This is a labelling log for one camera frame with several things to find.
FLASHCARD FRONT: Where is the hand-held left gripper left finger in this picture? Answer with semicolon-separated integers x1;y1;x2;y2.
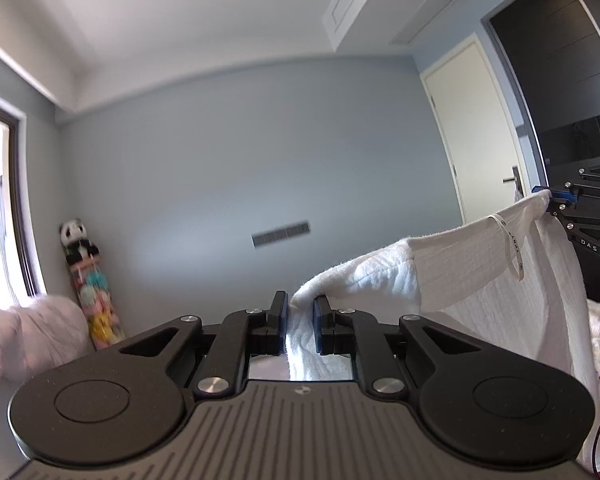
119;290;289;402

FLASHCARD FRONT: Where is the black wardrobe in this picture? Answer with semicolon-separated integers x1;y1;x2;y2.
482;0;600;307

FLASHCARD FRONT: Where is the clear tube of colourful toys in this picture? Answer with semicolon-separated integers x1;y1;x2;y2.
68;255;127;352

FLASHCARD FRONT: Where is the white towel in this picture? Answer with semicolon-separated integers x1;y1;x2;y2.
285;189;600;476

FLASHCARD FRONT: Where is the cream door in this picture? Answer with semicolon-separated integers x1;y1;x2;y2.
422;39;529;227

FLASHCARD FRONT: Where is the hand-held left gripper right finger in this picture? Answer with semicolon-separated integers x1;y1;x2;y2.
313;295;482;402

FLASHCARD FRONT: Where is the panda plush toy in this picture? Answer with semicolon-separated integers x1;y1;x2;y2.
58;217;100;267

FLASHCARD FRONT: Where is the window with dark frame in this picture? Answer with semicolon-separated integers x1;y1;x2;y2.
0;84;49;307

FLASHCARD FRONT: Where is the grey wall vent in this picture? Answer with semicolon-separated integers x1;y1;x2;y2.
251;220;312;249

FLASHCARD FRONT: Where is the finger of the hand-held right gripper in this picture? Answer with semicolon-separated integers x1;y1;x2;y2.
546;199;600;256
531;164;600;203

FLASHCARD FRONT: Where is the white ceiling vent grille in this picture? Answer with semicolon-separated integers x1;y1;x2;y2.
388;0;470;47

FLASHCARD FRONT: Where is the dark door handle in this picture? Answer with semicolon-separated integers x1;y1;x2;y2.
501;164;524;196

